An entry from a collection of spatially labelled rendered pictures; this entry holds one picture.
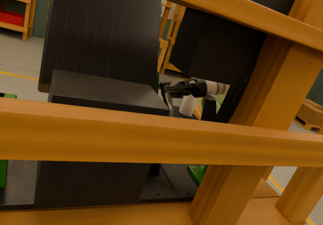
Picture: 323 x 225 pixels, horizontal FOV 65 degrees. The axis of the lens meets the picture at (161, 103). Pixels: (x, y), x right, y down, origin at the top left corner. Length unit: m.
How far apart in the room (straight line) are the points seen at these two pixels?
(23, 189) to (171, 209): 0.46
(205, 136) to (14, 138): 0.36
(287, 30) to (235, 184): 0.46
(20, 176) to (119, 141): 0.47
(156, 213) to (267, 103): 0.49
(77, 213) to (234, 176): 0.46
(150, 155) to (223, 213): 0.43
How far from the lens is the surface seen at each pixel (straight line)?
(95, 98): 0.62
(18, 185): 0.87
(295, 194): 1.17
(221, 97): 2.36
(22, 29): 6.00
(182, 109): 1.63
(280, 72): 0.68
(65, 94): 0.61
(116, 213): 0.85
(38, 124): 0.45
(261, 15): 0.53
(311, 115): 6.48
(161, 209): 0.91
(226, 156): 0.63
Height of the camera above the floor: 1.48
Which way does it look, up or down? 20 degrees down
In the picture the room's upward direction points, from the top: 18 degrees clockwise
